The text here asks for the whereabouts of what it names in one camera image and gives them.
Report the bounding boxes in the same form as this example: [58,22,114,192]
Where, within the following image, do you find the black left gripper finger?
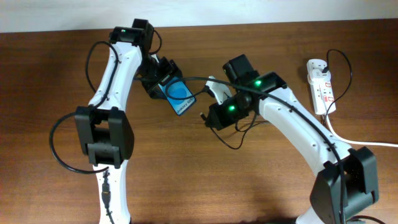
[163,57,183,78]
[146,85,167,100]

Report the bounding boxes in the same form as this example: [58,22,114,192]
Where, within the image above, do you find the blue smartphone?
[158,77,197,116]

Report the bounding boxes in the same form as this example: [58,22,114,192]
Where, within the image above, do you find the black USB charging cable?
[199,49,353,151]

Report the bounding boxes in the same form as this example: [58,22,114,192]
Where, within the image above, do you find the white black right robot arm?
[202,55,379,223]

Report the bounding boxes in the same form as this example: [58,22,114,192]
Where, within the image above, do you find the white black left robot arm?
[75,19,182,223]

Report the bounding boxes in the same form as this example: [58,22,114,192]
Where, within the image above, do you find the black charger plug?
[322,65,329,74]

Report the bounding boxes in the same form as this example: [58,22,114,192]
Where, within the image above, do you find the white power strip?
[307,59,336,115]

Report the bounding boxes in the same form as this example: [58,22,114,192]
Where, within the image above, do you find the white power strip cord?
[323,99,398,148]

